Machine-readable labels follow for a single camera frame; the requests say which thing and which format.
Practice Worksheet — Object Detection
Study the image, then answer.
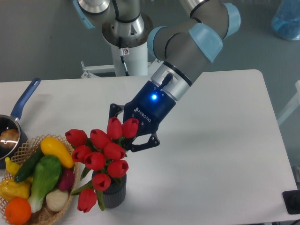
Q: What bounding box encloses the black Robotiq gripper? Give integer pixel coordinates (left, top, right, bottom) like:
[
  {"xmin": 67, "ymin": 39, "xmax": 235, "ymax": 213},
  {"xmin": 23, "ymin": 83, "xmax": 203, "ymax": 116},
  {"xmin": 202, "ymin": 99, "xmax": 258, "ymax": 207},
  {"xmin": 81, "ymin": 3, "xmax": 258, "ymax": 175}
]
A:
[{"xmin": 109, "ymin": 81, "xmax": 176, "ymax": 152}]

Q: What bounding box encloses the red tulip bouquet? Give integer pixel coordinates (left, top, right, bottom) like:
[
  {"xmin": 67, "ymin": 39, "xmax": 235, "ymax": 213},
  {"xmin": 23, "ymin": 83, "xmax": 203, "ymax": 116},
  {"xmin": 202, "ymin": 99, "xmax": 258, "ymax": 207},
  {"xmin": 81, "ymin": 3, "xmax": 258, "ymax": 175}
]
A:
[{"xmin": 65, "ymin": 117, "xmax": 139, "ymax": 213}]

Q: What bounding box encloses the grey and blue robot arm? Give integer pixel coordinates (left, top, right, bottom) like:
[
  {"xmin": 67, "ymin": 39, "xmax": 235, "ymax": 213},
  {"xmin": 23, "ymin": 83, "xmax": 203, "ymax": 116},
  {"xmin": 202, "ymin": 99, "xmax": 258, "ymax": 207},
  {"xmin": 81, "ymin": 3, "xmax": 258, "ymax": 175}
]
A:
[{"xmin": 73, "ymin": 0, "xmax": 240, "ymax": 152}]

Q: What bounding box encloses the dark grey ribbed vase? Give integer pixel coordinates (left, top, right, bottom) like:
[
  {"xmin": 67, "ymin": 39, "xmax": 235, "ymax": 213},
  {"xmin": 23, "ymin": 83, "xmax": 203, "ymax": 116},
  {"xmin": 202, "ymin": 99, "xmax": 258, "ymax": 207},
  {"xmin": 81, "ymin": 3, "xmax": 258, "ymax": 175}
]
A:
[{"xmin": 92, "ymin": 172, "xmax": 127, "ymax": 211}]

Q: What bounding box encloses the yellow squash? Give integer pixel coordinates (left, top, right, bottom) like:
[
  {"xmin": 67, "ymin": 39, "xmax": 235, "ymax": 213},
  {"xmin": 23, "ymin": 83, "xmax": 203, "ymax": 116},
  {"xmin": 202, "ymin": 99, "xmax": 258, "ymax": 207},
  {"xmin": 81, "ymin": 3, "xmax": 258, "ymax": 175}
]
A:
[{"xmin": 40, "ymin": 137, "xmax": 74, "ymax": 169}]

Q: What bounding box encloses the purple red radish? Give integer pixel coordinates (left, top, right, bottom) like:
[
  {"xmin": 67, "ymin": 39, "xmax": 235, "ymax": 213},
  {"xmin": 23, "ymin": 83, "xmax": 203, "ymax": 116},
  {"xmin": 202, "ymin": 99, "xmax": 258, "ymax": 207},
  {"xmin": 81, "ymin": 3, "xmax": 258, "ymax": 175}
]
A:
[{"xmin": 58, "ymin": 169, "xmax": 75, "ymax": 191}]

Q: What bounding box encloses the green bok choy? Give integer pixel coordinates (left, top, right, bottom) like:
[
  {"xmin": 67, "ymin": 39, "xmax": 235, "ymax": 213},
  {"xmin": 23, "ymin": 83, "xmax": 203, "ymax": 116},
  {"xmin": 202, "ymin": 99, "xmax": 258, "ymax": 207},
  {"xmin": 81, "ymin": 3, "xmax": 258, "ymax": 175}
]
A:
[{"xmin": 28, "ymin": 155, "xmax": 62, "ymax": 213}]

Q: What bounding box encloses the woven wicker basket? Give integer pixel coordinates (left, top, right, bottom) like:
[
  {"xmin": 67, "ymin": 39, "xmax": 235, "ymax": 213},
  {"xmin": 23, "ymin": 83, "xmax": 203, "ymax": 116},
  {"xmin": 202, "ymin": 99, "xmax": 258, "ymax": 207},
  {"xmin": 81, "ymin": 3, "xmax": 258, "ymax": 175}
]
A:
[{"xmin": 0, "ymin": 135, "xmax": 79, "ymax": 225}]

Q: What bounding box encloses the white garlic bulb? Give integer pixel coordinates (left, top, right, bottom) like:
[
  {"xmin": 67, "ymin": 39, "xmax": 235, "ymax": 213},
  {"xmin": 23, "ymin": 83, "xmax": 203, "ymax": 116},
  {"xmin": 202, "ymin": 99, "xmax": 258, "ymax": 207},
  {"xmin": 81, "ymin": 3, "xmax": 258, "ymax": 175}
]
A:
[{"xmin": 46, "ymin": 189, "xmax": 68, "ymax": 212}]

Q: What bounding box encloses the green cucumber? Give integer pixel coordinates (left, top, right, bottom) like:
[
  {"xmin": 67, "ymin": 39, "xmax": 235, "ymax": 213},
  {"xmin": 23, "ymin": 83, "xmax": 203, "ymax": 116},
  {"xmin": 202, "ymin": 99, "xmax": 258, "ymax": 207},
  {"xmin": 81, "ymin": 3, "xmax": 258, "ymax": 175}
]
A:
[{"xmin": 14, "ymin": 148, "xmax": 44, "ymax": 183}]

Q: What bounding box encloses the bread roll in pan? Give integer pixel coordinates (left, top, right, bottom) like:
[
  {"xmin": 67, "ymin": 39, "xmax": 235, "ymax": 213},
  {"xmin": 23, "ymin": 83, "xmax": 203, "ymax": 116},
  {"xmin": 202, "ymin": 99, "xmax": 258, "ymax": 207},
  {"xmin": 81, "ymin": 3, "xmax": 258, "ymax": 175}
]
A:
[{"xmin": 0, "ymin": 129, "xmax": 19, "ymax": 149}]

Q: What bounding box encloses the small yellow pepper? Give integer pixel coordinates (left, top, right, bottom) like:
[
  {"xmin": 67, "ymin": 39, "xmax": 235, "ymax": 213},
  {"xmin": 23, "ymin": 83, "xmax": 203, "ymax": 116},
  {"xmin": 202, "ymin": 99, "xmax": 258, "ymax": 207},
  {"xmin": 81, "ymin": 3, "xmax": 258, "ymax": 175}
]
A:
[{"xmin": 5, "ymin": 157, "xmax": 21, "ymax": 176}]

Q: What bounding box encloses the yellow gourd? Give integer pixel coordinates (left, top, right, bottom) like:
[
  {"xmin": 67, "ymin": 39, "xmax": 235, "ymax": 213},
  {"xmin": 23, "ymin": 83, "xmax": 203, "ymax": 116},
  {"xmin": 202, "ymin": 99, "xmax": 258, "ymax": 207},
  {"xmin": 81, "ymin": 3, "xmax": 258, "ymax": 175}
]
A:
[{"xmin": 0, "ymin": 179, "xmax": 31, "ymax": 202}]

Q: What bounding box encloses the orange fruit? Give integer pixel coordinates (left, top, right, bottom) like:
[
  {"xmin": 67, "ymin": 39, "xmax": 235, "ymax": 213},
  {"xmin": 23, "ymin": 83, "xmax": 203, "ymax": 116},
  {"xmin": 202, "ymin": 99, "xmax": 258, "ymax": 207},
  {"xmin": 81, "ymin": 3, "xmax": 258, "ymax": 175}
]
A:
[{"xmin": 5, "ymin": 197, "xmax": 31, "ymax": 225}]

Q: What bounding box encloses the black device at table edge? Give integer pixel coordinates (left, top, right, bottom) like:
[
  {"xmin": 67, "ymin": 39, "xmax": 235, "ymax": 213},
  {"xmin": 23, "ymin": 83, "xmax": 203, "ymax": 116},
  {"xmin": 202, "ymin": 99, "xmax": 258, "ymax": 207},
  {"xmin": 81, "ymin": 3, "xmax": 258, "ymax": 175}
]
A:
[{"xmin": 282, "ymin": 190, "xmax": 300, "ymax": 215}]

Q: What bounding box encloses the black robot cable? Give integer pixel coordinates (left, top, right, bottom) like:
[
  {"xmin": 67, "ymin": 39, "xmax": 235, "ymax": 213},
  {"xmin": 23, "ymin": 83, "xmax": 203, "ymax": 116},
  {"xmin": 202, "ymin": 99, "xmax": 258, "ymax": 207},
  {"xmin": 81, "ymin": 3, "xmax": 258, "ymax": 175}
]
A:
[{"xmin": 118, "ymin": 36, "xmax": 130, "ymax": 77}]

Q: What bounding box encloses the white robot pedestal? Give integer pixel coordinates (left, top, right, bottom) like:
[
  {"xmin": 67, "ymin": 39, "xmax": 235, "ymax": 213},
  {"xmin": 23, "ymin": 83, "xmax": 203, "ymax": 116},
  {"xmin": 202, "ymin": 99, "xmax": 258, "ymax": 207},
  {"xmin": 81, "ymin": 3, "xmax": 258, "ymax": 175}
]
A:
[{"xmin": 81, "ymin": 12, "xmax": 163, "ymax": 78}]

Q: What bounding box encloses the blue-handled saucepan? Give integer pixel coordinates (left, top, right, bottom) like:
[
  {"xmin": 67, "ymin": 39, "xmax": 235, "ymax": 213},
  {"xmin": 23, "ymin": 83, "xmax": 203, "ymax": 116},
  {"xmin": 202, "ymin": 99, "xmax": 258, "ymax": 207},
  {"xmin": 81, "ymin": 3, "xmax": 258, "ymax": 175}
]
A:
[{"xmin": 0, "ymin": 78, "xmax": 41, "ymax": 169}]

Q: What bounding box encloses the white frame at right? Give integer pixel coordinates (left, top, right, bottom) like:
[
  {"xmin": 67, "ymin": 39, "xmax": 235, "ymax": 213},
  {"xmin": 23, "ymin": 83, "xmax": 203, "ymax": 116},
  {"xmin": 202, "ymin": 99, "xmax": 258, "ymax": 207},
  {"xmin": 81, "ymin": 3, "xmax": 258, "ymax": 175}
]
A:
[{"xmin": 277, "ymin": 80, "xmax": 300, "ymax": 126}]

